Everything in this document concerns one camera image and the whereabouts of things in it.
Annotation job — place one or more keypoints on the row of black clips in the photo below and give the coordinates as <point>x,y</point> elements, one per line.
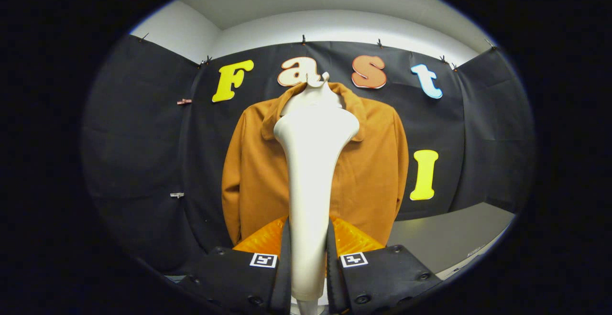
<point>303,39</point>

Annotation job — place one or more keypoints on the orange-brown button shirt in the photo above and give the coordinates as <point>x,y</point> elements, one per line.
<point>373,176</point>

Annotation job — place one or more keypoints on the white mannequin torso stand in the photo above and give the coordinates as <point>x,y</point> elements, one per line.
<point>311,96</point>

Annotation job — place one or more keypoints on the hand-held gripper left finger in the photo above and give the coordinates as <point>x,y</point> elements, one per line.
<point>234,281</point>

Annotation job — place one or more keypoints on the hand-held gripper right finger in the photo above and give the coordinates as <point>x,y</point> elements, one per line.
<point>387,276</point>

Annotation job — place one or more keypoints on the grey table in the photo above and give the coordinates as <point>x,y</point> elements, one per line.
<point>444,238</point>

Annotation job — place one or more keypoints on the white garment steamer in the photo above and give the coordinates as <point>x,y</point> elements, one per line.
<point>311,186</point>

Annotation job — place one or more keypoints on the pink clip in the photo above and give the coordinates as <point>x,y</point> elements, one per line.
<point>184,101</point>

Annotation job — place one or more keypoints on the black backdrop cloth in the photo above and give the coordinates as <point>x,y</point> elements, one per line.
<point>143,138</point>

